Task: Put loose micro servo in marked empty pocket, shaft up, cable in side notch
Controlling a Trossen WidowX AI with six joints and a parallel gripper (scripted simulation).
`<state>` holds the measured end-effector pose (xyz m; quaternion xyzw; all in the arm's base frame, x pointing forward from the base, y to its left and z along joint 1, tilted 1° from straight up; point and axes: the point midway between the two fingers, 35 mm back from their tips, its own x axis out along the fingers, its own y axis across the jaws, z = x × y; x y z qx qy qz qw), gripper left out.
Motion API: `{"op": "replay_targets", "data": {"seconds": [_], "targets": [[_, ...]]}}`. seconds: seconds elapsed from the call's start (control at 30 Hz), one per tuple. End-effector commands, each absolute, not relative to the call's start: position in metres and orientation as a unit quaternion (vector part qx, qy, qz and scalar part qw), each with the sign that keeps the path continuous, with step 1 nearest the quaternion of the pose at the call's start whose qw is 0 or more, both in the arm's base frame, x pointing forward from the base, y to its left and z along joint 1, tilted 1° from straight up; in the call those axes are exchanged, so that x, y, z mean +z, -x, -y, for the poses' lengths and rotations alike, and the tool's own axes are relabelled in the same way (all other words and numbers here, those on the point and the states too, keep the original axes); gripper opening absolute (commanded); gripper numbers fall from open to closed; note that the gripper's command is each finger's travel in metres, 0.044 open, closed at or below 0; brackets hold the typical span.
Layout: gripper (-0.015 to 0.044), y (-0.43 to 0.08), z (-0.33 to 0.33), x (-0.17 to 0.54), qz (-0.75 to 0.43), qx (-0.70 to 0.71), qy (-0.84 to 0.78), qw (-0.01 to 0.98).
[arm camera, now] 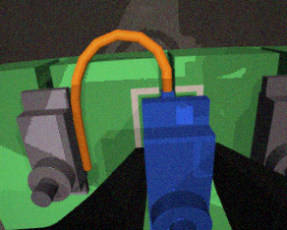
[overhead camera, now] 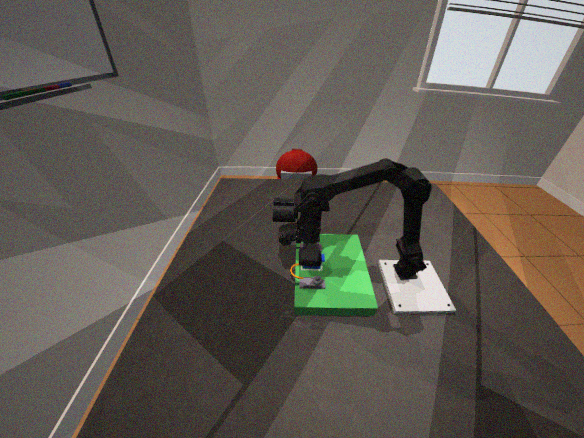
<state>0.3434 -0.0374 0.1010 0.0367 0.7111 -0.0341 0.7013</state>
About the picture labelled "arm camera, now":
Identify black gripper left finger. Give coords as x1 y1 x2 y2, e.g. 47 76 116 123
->
16 147 145 230

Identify blue micro servo with orange cable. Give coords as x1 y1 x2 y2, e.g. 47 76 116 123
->
71 29 216 230

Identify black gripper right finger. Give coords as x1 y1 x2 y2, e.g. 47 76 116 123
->
212 144 287 230

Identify green rectangular block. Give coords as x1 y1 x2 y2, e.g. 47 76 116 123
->
0 45 287 230

